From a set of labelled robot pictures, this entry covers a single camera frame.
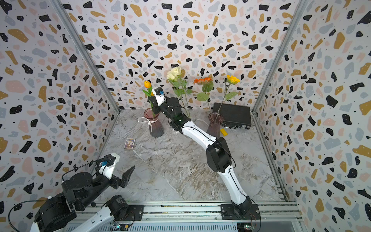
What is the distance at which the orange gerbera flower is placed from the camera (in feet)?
2.67

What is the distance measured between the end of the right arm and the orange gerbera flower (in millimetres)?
191

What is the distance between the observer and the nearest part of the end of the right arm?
0.66m
